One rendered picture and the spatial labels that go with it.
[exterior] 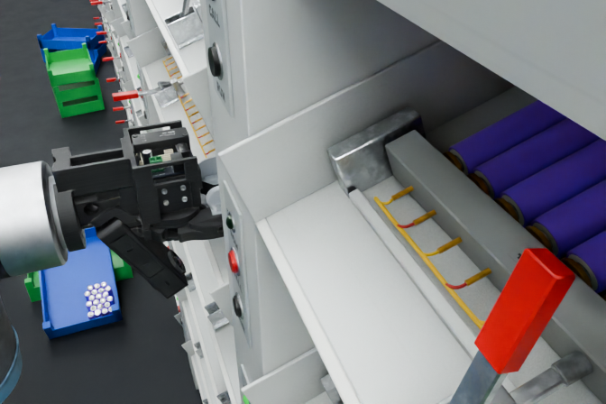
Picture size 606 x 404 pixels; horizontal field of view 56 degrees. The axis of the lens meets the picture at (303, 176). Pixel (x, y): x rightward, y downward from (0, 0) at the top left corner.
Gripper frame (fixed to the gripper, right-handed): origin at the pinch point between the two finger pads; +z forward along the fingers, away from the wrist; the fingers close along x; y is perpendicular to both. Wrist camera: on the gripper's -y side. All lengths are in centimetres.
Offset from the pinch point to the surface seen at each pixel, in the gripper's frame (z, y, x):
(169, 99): -6.0, -5.1, 33.7
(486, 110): 5.1, 17.2, -20.3
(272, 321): -7.4, 3.9, -19.4
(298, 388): -5.7, -3.4, -19.7
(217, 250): -7.0, -6.1, -0.1
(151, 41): -6, -2, 50
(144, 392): -19, -95, 55
